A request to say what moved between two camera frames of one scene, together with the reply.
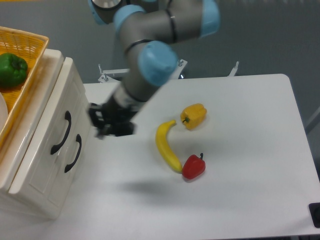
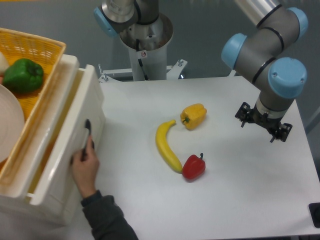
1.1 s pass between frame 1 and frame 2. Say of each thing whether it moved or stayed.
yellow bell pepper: stayed
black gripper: moved
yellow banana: stayed
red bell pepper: stayed
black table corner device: stayed
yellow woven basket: moved
